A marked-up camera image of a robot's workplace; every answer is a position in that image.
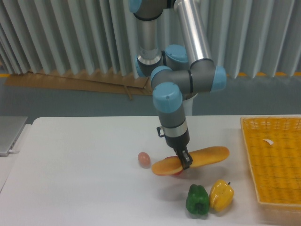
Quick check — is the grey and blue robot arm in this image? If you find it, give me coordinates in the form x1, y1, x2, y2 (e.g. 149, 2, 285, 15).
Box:
128, 0, 227, 170

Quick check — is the yellow woven basket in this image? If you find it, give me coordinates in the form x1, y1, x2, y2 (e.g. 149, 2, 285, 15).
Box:
240, 116, 301, 209

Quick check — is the white paper scrap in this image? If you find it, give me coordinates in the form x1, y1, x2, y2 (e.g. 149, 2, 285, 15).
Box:
263, 139, 274, 145

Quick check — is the brown cardboard sheet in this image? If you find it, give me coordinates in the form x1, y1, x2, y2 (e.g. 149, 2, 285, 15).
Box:
5, 69, 152, 100

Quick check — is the long orange bread loaf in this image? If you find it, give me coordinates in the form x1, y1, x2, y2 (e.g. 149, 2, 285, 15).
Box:
151, 146, 230, 176

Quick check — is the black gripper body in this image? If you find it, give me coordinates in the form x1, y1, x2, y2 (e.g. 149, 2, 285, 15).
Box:
165, 131, 190, 150

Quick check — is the silver laptop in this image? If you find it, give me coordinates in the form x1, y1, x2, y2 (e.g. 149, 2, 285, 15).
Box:
0, 116, 28, 157

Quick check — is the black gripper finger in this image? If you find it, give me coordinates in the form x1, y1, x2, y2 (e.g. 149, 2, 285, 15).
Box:
174, 148, 182, 162
180, 150, 193, 170

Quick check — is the yellow bell pepper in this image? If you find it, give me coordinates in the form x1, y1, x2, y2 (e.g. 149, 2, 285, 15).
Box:
209, 179, 234, 212

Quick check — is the green bell pepper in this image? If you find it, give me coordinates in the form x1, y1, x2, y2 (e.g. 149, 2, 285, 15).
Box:
185, 184, 209, 215

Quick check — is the brown egg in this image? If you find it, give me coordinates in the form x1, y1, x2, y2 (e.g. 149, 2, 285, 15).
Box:
138, 152, 151, 167

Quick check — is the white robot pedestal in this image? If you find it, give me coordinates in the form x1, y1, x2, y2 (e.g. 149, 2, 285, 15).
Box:
182, 93, 197, 116

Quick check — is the red bell pepper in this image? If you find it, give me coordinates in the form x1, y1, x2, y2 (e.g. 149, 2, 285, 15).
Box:
165, 156, 183, 176

